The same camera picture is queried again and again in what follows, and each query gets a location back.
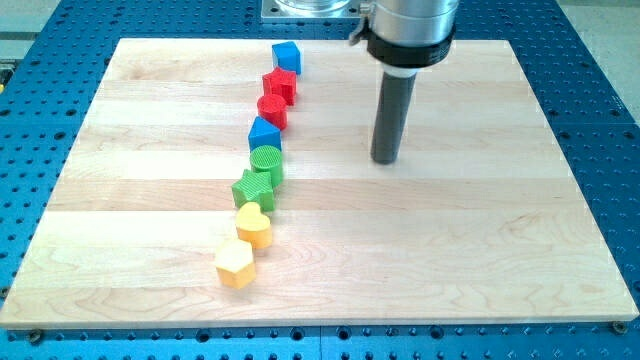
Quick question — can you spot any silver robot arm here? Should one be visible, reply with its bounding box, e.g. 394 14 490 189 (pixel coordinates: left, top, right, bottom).
348 0 459 69

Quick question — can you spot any yellow heart block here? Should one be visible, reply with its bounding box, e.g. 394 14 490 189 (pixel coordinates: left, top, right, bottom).
235 202 273 249

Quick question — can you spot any yellow hexagon block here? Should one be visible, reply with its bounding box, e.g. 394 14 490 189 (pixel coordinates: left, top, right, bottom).
214 239 256 289

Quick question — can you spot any green cylinder block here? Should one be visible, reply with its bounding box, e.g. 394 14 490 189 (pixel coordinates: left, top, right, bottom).
249 145 284 188

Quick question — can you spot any green star block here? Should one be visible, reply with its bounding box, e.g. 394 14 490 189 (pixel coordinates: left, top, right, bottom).
231 169 275 212

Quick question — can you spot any blue triangle block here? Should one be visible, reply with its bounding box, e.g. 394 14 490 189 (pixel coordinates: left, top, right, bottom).
248 116 282 151

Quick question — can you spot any red cylinder block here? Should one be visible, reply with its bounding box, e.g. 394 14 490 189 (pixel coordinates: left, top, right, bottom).
257 94 288 130

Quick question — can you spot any red star block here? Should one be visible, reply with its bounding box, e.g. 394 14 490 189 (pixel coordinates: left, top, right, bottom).
262 67 297 106

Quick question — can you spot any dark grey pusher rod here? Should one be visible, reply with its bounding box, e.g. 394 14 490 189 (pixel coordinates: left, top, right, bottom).
370 65 418 164

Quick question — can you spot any blue cube block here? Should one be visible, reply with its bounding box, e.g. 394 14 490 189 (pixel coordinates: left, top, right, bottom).
272 41 302 75

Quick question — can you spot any light wooden board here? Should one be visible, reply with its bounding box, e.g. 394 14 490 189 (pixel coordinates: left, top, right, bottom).
1 38 638 329

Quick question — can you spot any blue perforated table plate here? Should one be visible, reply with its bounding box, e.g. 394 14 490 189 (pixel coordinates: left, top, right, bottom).
1 1 639 359

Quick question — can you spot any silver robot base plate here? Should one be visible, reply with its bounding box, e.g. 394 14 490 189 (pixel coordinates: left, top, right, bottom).
260 0 360 21

